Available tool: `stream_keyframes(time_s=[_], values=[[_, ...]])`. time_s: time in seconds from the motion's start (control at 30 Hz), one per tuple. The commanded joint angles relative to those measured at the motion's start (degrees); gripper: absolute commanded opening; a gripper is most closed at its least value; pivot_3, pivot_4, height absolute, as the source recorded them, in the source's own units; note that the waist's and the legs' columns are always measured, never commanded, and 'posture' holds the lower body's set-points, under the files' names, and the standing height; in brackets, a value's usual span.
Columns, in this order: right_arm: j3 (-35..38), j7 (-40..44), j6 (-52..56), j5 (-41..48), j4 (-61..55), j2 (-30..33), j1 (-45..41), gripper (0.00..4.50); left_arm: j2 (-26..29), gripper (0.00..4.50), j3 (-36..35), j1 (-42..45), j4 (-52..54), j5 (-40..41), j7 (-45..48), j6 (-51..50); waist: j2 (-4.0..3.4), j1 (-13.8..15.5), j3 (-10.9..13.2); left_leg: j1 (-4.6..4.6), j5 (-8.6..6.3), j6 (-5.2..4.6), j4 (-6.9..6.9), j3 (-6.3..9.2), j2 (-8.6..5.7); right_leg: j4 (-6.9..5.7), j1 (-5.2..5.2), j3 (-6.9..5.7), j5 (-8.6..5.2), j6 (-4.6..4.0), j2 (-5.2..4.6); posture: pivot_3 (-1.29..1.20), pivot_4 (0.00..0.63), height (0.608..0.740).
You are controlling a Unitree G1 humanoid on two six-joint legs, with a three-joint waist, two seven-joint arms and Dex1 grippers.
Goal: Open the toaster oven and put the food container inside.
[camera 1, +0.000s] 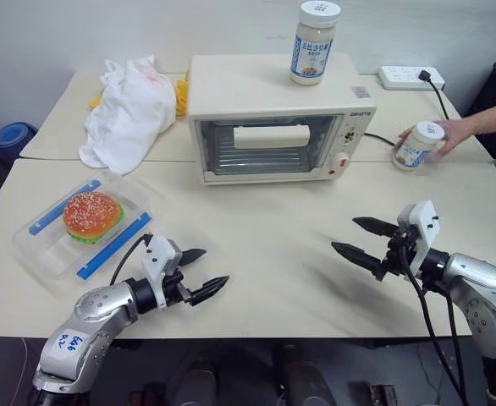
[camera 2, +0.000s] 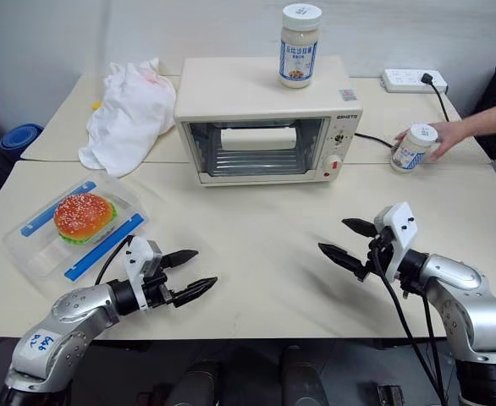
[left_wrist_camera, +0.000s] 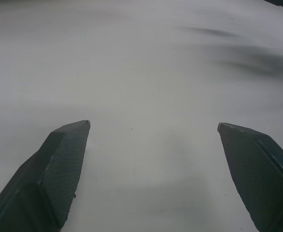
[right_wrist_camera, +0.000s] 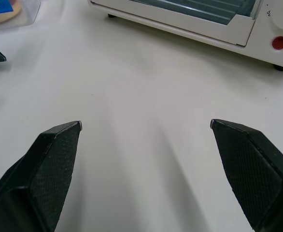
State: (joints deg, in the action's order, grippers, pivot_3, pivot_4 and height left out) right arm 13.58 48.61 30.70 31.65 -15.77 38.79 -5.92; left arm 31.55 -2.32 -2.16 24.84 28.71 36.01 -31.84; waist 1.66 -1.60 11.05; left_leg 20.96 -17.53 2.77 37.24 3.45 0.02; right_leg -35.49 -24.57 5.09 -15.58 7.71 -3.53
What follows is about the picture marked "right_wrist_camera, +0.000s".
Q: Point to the white toaster oven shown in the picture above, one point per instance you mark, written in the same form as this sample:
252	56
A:
257	31

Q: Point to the clear plastic food box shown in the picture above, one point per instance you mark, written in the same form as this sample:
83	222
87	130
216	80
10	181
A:
23	14

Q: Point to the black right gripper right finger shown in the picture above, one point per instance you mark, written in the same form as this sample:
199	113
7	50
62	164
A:
252	174

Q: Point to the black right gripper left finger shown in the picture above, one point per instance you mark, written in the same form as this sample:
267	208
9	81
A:
35	183

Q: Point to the red indicator light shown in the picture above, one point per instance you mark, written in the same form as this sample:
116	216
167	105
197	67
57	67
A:
279	43

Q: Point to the bread with blue wrapper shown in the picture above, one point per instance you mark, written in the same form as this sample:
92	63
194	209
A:
1	10

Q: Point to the glass oven door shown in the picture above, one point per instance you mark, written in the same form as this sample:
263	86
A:
180	17

